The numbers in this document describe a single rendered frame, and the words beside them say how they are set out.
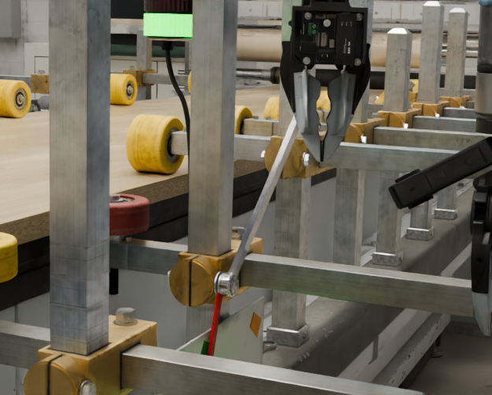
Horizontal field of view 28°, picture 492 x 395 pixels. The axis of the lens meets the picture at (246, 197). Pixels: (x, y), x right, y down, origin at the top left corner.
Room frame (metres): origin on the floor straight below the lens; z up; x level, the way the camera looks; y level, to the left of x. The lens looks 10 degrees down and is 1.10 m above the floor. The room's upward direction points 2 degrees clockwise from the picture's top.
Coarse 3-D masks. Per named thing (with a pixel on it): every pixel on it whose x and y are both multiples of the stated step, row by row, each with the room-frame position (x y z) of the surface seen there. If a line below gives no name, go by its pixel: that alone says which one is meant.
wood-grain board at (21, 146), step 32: (256, 96) 3.03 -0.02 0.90; (0, 128) 1.89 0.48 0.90; (32, 128) 1.91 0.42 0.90; (0, 160) 1.44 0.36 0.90; (32, 160) 1.45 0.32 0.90; (0, 192) 1.16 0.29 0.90; (32, 192) 1.16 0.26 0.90; (128, 192) 1.21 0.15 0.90; (160, 192) 1.29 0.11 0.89; (0, 224) 0.97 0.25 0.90; (32, 224) 1.02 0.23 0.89
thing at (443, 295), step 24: (144, 240) 1.10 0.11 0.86; (120, 264) 1.08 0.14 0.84; (144, 264) 1.07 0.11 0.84; (168, 264) 1.05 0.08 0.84; (264, 264) 1.01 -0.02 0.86; (288, 264) 1.00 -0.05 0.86; (312, 264) 1.00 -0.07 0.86; (336, 264) 1.01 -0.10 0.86; (288, 288) 1.00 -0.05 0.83; (312, 288) 0.99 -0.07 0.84; (336, 288) 0.98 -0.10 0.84; (360, 288) 0.97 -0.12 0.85; (384, 288) 0.96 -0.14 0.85; (408, 288) 0.95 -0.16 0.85; (432, 288) 0.94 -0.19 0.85; (456, 288) 0.93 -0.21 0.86; (456, 312) 0.93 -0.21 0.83
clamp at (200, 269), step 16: (240, 240) 1.07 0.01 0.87; (256, 240) 1.07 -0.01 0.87; (192, 256) 0.98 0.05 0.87; (208, 256) 0.98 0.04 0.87; (224, 256) 0.99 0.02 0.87; (176, 272) 0.97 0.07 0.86; (192, 272) 0.97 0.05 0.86; (208, 272) 0.96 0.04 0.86; (240, 272) 1.02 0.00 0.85; (176, 288) 0.97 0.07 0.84; (192, 288) 0.97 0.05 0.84; (208, 288) 0.96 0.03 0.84; (240, 288) 1.02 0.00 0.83; (192, 304) 0.97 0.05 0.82
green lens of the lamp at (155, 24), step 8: (144, 16) 1.02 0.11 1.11; (152, 16) 1.00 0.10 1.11; (160, 16) 1.00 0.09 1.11; (168, 16) 1.00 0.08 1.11; (176, 16) 1.00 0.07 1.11; (184, 16) 1.00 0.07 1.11; (144, 24) 1.02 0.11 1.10; (152, 24) 1.00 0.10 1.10; (160, 24) 1.00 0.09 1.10; (168, 24) 1.00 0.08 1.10; (176, 24) 1.00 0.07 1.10; (184, 24) 1.00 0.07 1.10; (144, 32) 1.02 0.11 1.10; (152, 32) 1.00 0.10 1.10; (160, 32) 1.00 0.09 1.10; (168, 32) 1.00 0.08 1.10; (176, 32) 1.00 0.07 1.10; (184, 32) 1.00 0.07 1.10
